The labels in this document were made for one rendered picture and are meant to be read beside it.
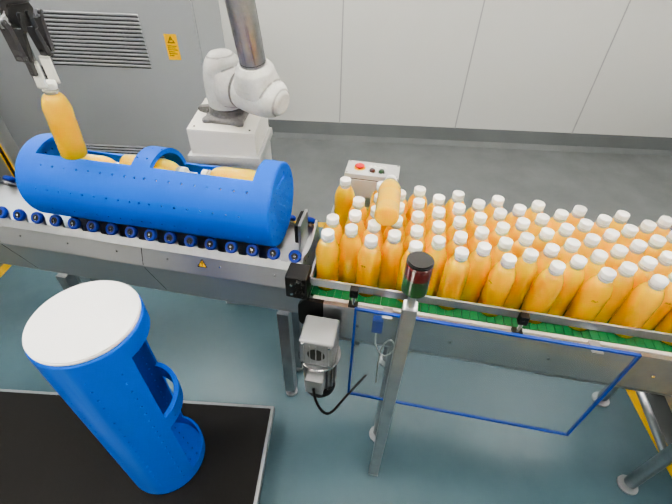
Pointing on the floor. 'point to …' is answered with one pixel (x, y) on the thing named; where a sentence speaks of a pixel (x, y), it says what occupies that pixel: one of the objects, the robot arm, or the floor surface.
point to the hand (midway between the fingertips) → (44, 72)
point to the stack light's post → (393, 382)
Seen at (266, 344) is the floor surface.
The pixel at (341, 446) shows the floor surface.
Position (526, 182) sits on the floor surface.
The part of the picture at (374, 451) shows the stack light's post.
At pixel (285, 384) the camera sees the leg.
